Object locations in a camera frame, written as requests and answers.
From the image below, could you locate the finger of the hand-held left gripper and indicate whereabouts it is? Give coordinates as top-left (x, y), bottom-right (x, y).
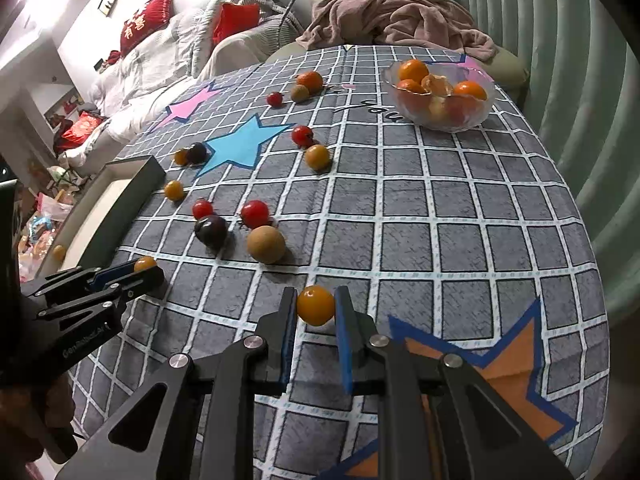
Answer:
top-left (37, 267), bottom-right (167, 333)
top-left (22, 262), bottom-right (137, 307)

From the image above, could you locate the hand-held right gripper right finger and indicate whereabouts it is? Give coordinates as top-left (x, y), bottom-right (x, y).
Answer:
top-left (334, 286), bottom-right (576, 480)

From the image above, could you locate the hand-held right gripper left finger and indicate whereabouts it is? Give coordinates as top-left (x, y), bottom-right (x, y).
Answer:
top-left (55, 287), bottom-right (301, 480)

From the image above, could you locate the white tray with dark rim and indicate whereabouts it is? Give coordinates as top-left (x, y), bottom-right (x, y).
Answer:
top-left (47, 156), bottom-right (166, 273)

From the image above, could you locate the person's left hand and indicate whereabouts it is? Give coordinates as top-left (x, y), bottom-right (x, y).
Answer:
top-left (0, 375), bottom-right (77, 466)

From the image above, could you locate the pile of snack bags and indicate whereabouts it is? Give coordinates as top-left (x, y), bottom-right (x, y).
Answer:
top-left (17, 160), bottom-right (78, 281)

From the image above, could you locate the red embroidered cushion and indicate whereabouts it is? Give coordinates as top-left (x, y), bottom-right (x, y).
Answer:
top-left (55, 112), bottom-right (108, 153)

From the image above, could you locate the white covered sofa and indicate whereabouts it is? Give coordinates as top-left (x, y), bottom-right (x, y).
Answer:
top-left (60, 0), bottom-right (311, 171)

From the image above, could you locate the clear glass bowl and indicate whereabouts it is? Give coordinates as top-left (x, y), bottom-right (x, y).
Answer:
top-left (384, 58), bottom-right (497, 133)

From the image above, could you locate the large red printed pillow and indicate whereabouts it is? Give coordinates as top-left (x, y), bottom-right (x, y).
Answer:
top-left (120, 0), bottom-right (173, 55)

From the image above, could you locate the orange tomato far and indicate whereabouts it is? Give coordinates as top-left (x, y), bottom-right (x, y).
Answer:
top-left (296, 71), bottom-right (324, 94)

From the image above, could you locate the peeled tangerine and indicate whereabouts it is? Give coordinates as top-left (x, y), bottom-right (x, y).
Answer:
top-left (421, 74), bottom-right (454, 99)

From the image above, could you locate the plain red pillow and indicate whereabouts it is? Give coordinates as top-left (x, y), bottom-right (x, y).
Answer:
top-left (212, 2), bottom-right (262, 45)

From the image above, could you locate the grey striped quilt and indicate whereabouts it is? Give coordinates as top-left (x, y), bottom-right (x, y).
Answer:
top-left (190, 0), bottom-right (307, 63)

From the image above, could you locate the pink blanket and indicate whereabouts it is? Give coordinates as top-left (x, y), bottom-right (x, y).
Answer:
top-left (296, 0), bottom-right (498, 63)

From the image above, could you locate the pale green curtain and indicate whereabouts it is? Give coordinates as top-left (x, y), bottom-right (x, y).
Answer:
top-left (430, 0), bottom-right (640, 321)

